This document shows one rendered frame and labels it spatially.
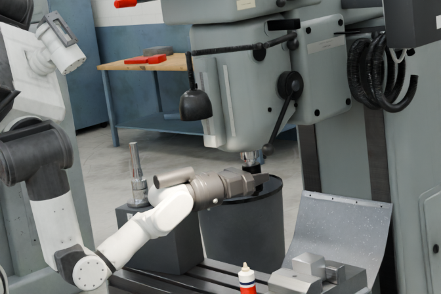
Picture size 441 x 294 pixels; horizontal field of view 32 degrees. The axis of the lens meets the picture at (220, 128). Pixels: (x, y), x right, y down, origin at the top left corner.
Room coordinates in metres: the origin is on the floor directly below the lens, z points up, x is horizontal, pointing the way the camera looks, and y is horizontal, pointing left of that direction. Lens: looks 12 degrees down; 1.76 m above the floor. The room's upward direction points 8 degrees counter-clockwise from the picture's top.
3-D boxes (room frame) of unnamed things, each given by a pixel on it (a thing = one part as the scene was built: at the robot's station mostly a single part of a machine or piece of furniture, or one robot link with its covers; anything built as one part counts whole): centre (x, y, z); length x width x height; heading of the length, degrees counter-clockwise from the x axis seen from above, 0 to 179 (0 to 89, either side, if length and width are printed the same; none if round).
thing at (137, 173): (2.24, 0.26, 1.22); 0.03 x 0.03 x 0.11
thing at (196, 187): (1.79, 0.12, 1.24); 0.11 x 0.11 x 0.11; 28
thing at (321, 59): (2.02, -0.21, 1.47); 0.24 x 0.19 x 0.26; 43
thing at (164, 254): (2.21, 0.22, 1.00); 0.22 x 0.12 x 0.20; 53
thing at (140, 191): (2.24, 0.26, 1.13); 0.05 x 0.05 x 0.05
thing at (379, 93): (1.93, -0.39, 1.45); 0.18 x 0.16 x 0.21; 133
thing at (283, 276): (1.74, -0.13, 0.99); 0.12 x 0.06 x 0.04; 41
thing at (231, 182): (1.84, 0.02, 1.23); 0.13 x 0.12 x 0.10; 28
